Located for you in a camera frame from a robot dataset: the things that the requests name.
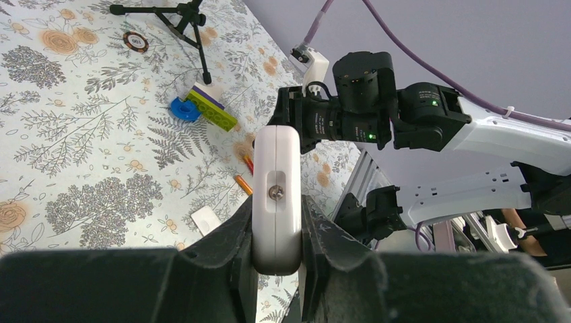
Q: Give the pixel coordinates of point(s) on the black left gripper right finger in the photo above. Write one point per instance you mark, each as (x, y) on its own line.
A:
(344, 281)

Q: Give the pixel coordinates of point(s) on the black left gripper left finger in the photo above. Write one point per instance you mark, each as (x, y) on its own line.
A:
(213, 280)

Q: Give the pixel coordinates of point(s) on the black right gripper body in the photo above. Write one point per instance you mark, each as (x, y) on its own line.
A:
(314, 118)

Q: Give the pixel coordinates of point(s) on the white red remote control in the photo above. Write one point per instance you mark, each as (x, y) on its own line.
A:
(277, 205)

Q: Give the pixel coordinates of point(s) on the white battery cover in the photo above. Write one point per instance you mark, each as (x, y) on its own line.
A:
(206, 220)

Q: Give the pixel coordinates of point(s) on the red orange battery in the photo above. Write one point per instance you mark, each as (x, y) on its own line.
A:
(249, 163)

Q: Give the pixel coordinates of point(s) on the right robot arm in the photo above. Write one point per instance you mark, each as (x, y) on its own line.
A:
(368, 108)

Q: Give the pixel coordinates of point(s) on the green lego brick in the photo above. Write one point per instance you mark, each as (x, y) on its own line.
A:
(211, 109)

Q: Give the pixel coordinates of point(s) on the white purple block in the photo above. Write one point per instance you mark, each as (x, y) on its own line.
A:
(212, 93)

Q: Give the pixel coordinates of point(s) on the black tripod mic stand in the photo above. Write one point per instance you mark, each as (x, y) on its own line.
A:
(190, 15)

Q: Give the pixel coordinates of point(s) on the floral table mat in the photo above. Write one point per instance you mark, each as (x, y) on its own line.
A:
(100, 148)

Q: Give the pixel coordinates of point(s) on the poker chip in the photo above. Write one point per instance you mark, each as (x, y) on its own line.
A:
(135, 42)

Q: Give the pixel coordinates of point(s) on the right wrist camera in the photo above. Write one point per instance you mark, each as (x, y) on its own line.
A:
(312, 64)

